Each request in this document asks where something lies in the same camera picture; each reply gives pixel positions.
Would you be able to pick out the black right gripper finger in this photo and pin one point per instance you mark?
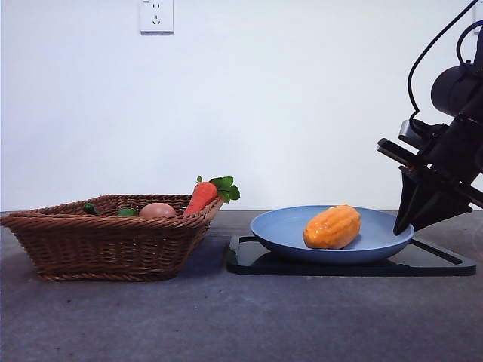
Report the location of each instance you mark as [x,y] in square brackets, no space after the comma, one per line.
[409,200]
[445,207]

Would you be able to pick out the yellow orange toy corn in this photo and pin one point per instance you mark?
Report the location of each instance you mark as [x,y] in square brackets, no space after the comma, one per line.
[332,228]

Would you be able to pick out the blue round plate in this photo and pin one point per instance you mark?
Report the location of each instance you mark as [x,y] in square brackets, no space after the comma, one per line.
[283,230]

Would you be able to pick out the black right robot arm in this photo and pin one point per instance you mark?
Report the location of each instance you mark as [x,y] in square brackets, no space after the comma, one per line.
[453,90]

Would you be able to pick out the brown wicker basket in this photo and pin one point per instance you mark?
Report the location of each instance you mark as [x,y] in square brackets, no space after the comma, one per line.
[113,245]

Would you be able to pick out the black glossy tray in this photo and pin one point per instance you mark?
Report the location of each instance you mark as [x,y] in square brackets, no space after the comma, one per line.
[339,269]

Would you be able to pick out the orange carrot with green leaves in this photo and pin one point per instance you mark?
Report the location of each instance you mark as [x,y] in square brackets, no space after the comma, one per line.
[202,194]

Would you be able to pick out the pale brown egg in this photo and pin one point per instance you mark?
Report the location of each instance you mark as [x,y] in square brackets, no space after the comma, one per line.
[157,211]

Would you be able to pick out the green chili pepper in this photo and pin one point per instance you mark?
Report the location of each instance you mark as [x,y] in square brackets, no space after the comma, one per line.
[90,209]

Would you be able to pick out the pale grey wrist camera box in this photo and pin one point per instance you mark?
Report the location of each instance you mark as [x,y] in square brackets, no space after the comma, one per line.
[407,130]

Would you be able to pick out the white wall switch plate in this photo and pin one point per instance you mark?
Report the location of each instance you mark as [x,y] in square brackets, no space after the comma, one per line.
[478,31]

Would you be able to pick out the white wall socket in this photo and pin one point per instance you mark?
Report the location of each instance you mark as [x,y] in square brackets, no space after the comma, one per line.
[156,17]

